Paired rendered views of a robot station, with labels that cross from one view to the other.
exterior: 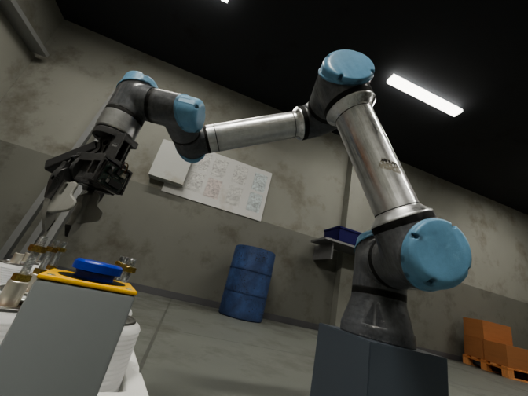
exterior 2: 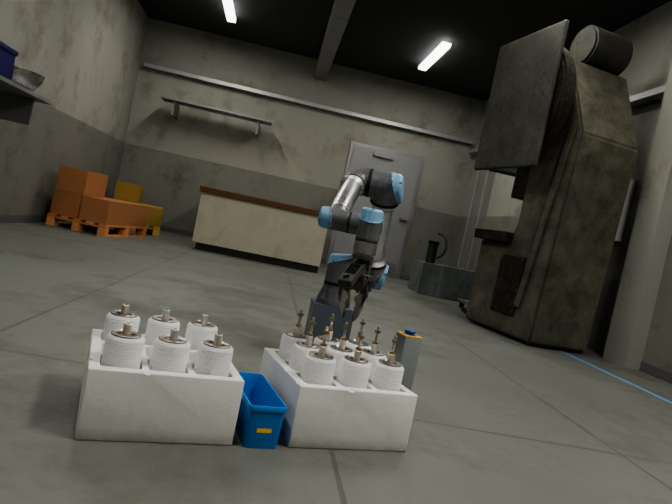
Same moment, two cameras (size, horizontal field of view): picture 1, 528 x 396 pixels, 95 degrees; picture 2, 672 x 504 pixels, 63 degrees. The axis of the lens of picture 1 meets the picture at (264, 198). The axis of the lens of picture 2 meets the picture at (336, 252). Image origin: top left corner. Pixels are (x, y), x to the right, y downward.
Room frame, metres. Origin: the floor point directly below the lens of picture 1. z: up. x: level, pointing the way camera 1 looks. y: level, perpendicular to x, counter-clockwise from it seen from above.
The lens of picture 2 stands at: (0.35, 2.12, 0.63)
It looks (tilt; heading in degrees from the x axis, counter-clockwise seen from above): 2 degrees down; 276
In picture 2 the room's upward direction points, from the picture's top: 12 degrees clockwise
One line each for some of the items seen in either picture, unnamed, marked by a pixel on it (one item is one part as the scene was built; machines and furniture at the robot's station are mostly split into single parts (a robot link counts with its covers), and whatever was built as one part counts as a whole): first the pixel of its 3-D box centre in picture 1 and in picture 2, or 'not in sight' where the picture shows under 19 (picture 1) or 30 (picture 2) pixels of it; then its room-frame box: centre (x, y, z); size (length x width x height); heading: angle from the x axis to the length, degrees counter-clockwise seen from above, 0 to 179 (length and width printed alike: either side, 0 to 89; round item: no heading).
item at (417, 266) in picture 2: not in sight; (447, 265); (-0.41, -5.93, 0.45); 0.92 x 0.73 x 0.89; 13
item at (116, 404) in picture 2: not in sight; (157, 383); (0.94, 0.61, 0.09); 0.39 x 0.39 x 0.18; 29
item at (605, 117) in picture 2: not in sight; (543, 186); (-0.87, -3.26, 1.42); 1.40 x 1.25 x 2.84; 103
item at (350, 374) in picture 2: not in sight; (350, 388); (0.40, 0.44, 0.16); 0.10 x 0.10 x 0.18
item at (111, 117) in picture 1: (119, 129); (363, 249); (0.46, 0.33, 0.58); 0.08 x 0.08 x 0.05
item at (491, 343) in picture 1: (515, 351); (104, 203); (3.96, -4.30, 0.35); 1.18 x 0.90 x 0.69; 102
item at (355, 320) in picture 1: (377, 313); (334, 293); (0.58, -0.31, 0.35); 0.15 x 0.15 x 0.10
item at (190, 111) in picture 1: (178, 116); (366, 225); (0.47, 0.23, 0.66); 0.11 x 0.11 x 0.08; 89
